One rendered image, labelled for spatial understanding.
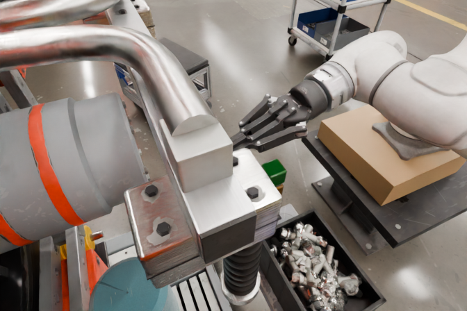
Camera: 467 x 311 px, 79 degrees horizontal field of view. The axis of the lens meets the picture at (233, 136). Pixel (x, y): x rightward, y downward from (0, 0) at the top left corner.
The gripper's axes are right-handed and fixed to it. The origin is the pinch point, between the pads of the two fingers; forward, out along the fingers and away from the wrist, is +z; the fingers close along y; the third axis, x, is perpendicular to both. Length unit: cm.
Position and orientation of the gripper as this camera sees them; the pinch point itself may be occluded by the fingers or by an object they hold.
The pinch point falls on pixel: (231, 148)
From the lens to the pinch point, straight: 54.0
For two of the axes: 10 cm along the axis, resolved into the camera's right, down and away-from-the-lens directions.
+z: -8.3, 5.3, -1.6
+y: 5.0, 6.0, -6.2
